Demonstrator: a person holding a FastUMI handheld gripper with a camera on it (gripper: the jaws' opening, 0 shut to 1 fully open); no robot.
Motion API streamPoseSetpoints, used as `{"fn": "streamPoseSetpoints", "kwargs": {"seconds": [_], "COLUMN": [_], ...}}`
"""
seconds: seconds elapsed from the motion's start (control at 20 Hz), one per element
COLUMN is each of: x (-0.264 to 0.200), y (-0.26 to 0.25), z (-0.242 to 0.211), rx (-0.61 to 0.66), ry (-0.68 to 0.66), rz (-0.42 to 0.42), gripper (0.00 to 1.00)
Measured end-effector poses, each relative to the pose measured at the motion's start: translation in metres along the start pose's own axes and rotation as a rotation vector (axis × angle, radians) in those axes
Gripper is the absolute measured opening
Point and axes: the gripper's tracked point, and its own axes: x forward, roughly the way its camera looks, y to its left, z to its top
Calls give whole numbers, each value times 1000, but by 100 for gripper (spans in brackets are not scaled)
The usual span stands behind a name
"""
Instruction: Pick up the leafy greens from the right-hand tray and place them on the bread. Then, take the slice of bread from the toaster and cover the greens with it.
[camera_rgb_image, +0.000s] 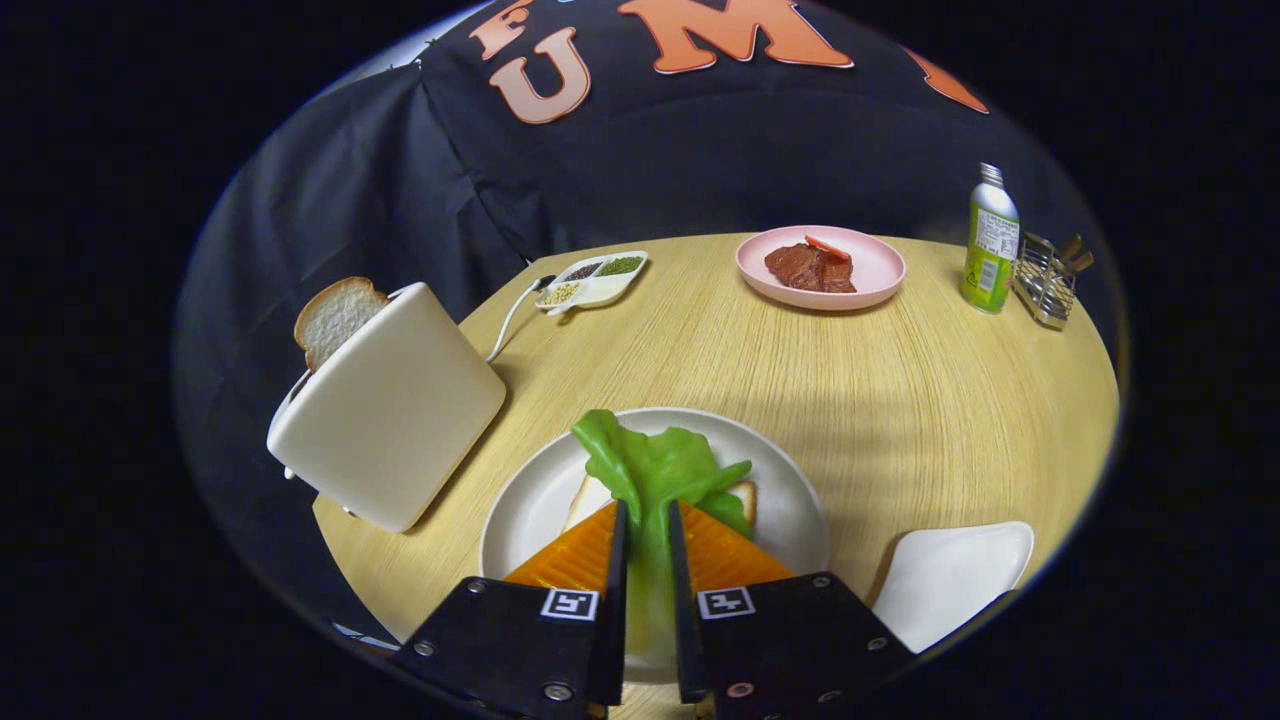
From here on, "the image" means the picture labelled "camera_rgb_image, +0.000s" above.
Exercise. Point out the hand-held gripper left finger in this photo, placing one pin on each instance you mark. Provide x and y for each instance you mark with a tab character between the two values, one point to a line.
612	620

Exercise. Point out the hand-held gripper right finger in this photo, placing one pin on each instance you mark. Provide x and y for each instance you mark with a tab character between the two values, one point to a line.
685	620

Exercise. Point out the green lettuce leaf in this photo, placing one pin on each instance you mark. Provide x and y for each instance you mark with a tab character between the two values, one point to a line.
650	480

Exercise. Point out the toasted bread slice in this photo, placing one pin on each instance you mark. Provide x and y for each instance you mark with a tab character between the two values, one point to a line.
335	315

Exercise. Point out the white bread slice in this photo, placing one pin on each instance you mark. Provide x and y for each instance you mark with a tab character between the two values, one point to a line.
585	500

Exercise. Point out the white round plate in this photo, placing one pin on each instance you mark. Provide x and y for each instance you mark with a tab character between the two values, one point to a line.
530	500

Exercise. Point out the white square dish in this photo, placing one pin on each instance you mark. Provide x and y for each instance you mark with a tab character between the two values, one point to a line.
950	580

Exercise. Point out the white toaster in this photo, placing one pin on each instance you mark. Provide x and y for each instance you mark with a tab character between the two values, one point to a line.
390	420

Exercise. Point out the white divided condiment dish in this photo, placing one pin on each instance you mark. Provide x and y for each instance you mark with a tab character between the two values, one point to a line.
592	290

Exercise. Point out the brown meat pieces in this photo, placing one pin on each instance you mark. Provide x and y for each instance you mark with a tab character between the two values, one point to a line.
805	272

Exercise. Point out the red food strip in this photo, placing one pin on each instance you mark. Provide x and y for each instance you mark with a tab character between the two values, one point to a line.
828	247

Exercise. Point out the pink round plate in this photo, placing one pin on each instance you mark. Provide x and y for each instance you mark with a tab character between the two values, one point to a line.
880	268

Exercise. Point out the green and white bottle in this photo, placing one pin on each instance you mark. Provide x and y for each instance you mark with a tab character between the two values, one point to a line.
990	250

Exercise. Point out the black backdrop cloth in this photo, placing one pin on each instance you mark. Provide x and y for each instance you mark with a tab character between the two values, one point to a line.
400	180

